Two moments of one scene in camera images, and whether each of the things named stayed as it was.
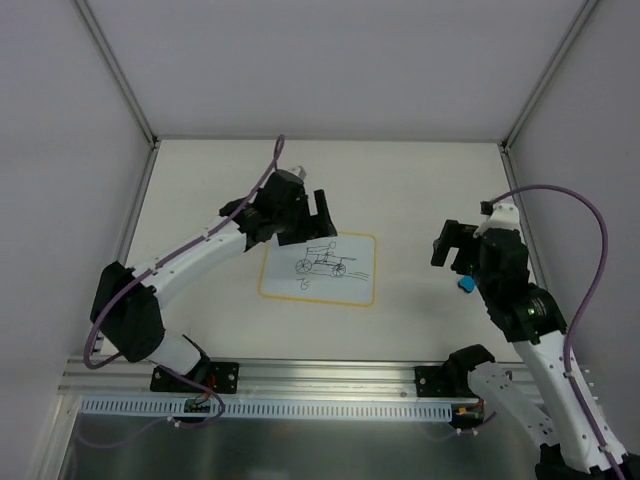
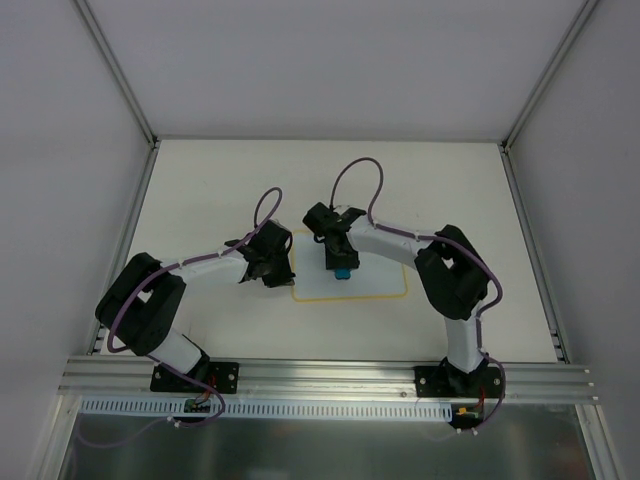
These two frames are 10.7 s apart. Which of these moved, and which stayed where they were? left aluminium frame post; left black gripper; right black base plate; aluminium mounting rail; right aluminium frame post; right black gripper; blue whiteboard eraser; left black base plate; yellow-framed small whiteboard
Moved: right black gripper; left black gripper; blue whiteboard eraser; yellow-framed small whiteboard
Stayed: right black base plate; right aluminium frame post; left black base plate; left aluminium frame post; aluminium mounting rail
